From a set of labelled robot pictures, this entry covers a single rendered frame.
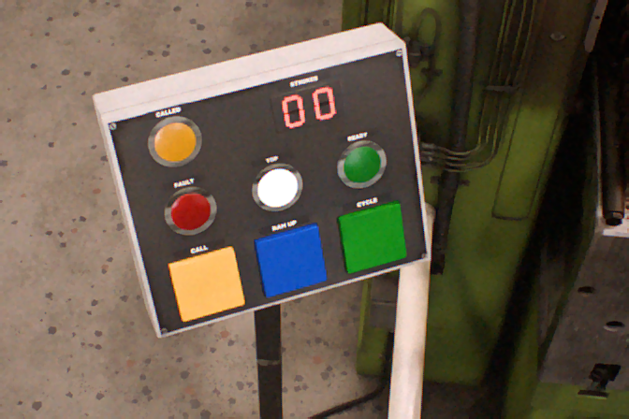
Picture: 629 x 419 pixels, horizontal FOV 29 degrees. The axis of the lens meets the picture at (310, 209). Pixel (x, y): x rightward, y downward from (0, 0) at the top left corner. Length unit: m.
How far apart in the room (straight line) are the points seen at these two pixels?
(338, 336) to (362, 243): 1.08
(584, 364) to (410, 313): 0.29
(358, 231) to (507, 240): 0.60
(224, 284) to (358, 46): 0.31
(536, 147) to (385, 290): 0.44
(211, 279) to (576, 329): 0.63
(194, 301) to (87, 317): 1.16
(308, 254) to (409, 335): 0.41
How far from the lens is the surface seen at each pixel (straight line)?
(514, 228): 1.94
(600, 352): 1.86
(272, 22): 2.96
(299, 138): 1.34
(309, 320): 2.50
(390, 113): 1.36
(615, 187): 1.58
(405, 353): 1.75
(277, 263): 1.39
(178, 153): 1.30
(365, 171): 1.37
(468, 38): 1.55
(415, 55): 1.58
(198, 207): 1.33
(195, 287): 1.38
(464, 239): 1.97
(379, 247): 1.42
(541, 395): 2.01
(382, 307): 2.07
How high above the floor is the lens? 2.21
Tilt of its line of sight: 57 degrees down
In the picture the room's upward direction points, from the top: 1 degrees clockwise
